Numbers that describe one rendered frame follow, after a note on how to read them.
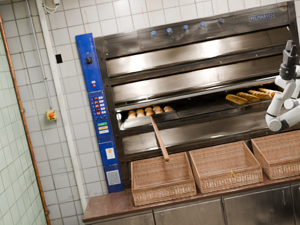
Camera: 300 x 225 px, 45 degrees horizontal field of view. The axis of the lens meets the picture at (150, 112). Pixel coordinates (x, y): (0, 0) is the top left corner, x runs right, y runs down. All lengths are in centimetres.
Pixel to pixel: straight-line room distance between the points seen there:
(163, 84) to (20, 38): 142
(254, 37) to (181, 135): 118
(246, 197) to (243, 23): 162
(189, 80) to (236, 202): 121
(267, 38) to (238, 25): 31
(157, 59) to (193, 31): 44
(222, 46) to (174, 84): 59
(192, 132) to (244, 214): 91
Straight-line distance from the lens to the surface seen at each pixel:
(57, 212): 389
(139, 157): 362
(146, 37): 352
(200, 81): 354
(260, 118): 375
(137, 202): 324
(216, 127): 364
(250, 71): 366
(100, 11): 354
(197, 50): 355
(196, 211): 326
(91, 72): 349
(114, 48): 352
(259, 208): 338
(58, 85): 356
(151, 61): 349
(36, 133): 370
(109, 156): 359
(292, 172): 343
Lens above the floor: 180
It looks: 8 degrees down
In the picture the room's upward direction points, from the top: 11 degrees counter-clockwise
